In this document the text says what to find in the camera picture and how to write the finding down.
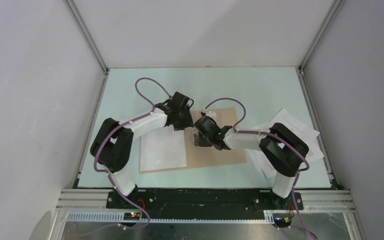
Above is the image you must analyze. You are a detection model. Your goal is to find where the metal folder clip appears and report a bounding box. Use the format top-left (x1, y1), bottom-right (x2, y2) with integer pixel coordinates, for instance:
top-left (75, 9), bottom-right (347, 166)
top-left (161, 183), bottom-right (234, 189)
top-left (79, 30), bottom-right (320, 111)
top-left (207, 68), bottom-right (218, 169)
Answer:
top-left (192, 128), bottom-right (200, 147)

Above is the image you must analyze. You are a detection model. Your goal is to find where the brown cardboard folder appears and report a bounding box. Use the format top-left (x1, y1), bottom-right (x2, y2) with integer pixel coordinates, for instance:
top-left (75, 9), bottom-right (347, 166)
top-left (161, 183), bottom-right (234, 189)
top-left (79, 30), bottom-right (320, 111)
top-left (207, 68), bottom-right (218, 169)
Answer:
top-left (139, 125), bottom-right (247, 174)

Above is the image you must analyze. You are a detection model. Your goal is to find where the white paper sheet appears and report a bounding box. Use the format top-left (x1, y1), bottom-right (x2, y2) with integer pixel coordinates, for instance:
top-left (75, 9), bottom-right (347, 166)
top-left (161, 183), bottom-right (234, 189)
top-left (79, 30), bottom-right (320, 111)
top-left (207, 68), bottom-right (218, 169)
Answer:
top-left (139, 126), bottom-right (187, 173)

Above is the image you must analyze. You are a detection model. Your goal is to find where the printed paper sheet stack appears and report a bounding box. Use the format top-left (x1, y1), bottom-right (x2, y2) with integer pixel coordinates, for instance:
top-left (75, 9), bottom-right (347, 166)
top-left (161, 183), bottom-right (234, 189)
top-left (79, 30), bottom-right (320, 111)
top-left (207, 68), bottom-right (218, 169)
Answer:
top-left (246, 108), bottom-right (324, 179)

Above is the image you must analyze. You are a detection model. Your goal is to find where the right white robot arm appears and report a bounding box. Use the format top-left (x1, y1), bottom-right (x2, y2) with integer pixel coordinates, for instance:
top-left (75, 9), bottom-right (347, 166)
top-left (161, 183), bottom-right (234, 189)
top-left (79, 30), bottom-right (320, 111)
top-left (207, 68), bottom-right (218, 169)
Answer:
top-left (194, 116), bottom-right (310, 209)

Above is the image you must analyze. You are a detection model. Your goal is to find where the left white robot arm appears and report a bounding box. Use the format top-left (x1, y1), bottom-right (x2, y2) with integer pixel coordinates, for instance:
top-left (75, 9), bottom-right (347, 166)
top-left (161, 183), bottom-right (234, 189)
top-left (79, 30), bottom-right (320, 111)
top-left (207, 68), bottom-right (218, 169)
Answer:
top-left (89, 91), bottom-right (193, 208)

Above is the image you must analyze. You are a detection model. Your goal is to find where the left circuit board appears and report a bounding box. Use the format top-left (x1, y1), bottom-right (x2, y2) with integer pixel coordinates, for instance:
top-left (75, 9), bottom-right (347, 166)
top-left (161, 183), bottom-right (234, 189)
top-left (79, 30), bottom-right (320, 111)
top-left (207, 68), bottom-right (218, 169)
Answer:
top-left (123, 212), bottom-right (141, 221)

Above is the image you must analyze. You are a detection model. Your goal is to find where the circuit board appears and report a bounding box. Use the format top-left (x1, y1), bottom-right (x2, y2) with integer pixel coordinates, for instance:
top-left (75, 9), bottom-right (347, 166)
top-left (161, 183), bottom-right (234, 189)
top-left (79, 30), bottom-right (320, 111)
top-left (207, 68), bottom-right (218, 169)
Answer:
top-left (123, 212), bottom-right (141, 221)
top-left (273, 217), bottom-right (292, 228)

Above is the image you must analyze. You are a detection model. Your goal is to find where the right circuit board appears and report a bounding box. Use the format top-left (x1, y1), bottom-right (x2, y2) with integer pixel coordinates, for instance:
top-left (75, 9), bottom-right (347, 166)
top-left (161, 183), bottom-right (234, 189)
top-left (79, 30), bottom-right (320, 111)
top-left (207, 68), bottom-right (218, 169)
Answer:
top-left (273, 217), bottom-right (292, 228)

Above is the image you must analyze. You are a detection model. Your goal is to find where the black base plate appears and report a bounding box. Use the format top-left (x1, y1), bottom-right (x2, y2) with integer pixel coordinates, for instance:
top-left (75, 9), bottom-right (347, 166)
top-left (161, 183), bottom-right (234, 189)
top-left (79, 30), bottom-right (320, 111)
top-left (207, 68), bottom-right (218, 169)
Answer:
top-left (106, 188), bottom-right (304, 221)

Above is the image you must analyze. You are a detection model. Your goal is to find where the left corner aluminium post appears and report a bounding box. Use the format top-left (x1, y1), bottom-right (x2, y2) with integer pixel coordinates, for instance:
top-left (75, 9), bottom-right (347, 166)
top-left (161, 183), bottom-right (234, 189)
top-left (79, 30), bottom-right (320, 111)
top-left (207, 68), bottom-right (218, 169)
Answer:
top-left (63, 0), bottom-right (109, 74)

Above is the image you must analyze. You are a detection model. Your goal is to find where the corner aluminium post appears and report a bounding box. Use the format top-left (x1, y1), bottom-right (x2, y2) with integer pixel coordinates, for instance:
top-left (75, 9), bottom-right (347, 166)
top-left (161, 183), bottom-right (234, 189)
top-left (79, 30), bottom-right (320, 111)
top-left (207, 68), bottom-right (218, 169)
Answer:
top-left (63, 0), bottom-right (109, 74)
top-left (298, 0), bottom-right (345, 71)

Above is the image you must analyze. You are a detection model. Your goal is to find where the aluminium frame rail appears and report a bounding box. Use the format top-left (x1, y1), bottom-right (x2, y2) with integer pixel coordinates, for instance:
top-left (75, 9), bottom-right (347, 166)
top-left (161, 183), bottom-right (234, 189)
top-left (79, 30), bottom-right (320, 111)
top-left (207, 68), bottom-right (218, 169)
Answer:
top-left (57, 188), bottom-right (356, 222)

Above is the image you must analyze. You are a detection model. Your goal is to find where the right corner aluminium post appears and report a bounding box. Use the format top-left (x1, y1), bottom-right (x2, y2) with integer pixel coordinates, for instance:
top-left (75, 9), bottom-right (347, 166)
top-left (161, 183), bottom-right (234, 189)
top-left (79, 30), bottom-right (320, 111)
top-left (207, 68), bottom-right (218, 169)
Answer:
top-left (298, 0), bottom-right (345, 71)

